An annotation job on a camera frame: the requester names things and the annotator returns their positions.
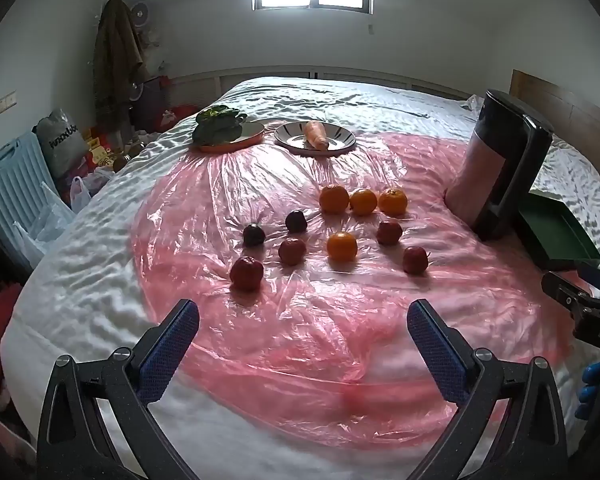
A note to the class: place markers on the carrot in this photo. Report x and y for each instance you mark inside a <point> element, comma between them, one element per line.
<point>316,135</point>

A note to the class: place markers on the dark purple plum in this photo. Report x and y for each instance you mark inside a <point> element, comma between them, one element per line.
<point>296,221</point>
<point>254,235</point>

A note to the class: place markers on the brown coat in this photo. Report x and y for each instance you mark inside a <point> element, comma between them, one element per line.
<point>115,55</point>

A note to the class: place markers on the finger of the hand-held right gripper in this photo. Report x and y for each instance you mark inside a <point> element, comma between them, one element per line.
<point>597,276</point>
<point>560,287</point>

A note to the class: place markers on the white plastic bag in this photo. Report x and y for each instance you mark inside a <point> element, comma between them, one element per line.
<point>80,192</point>

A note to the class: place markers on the white wall socket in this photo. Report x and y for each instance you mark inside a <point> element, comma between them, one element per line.
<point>0,106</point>

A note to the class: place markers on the orange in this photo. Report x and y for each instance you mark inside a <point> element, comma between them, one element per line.
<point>393,201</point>
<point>342,246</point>
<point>334,198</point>
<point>363,201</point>

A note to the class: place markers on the black and steel kettle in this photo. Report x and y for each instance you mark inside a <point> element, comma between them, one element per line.
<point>480,175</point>

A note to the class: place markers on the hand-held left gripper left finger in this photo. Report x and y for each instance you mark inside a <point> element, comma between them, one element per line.
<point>172,345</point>

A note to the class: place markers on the red apple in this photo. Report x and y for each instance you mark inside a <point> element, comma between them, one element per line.
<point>389,231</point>
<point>292,251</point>
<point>246,273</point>
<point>415,260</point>

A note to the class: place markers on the white fan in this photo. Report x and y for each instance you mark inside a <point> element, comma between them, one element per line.
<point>140,15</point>

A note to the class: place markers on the striped silver plate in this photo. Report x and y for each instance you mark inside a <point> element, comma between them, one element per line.
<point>290,137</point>

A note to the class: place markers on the grey bag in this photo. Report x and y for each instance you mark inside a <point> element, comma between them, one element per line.
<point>60,145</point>

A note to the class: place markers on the yellow boxes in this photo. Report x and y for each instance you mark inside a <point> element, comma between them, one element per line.
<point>100,152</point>

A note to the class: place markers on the clear plastic bag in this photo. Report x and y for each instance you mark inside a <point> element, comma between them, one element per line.
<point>45,225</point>

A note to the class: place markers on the orange rimmed plate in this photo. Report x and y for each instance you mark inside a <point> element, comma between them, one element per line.
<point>250,132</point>

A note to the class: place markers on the pink plastic sheet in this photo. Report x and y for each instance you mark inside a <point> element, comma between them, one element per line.
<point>280,340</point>

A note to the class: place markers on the person's right hand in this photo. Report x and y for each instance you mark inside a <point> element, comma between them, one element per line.
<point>591,390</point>

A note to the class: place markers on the green tray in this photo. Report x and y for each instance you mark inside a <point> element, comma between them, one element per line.
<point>555,230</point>

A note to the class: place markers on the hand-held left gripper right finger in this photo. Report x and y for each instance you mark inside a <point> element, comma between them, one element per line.
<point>437,350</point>

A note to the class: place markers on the wooden headboard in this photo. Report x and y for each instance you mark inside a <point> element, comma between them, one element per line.
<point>555,95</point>

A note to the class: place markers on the green leafy vegetable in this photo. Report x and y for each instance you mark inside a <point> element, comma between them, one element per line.
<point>217,127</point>

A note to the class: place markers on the dark red suitcase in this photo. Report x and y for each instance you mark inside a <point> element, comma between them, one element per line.
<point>147,105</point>

